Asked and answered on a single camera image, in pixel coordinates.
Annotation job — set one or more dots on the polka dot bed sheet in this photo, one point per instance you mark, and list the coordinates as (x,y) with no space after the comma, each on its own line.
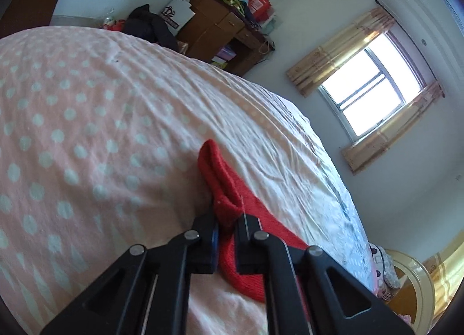
(108,131)

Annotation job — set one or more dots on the black curtain rod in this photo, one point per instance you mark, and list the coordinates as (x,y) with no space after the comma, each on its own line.
(406,33)

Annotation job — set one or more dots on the white framed window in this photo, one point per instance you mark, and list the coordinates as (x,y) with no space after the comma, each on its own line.
(373,88)

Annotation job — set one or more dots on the grey heart patterned pillow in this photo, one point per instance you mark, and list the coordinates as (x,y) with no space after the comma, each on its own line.
(382,273)

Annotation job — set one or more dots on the red knitted sweater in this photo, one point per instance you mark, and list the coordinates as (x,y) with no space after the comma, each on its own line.
(232,190)

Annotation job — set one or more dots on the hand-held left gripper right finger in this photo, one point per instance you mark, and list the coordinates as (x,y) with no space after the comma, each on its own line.
(247,248)

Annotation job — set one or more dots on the brown wooden desk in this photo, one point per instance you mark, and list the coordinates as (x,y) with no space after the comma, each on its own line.
(214,26)

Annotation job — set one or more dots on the beige patterned curtain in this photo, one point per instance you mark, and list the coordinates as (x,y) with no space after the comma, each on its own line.
(395,128)
(337,48)

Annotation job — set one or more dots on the red gift bags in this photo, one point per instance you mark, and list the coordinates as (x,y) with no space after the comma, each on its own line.
(257,3)

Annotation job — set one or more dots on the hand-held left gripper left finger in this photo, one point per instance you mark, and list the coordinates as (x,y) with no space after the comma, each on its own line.
(214,245)

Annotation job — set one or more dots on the cream wooden headboard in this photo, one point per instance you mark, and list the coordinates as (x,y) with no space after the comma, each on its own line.
(417,277)

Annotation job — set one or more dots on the white paper bag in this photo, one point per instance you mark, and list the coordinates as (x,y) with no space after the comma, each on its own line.
(178,12)

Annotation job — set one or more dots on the purple box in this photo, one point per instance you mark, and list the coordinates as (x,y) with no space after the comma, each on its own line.
(224,55)

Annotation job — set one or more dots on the black jacket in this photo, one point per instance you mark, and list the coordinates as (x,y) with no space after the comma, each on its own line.
(150,23)

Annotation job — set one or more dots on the yellow striped curtain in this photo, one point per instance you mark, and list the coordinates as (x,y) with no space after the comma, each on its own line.
(440,269)

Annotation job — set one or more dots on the green packets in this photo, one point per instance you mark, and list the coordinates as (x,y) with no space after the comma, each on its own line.
(232,1)

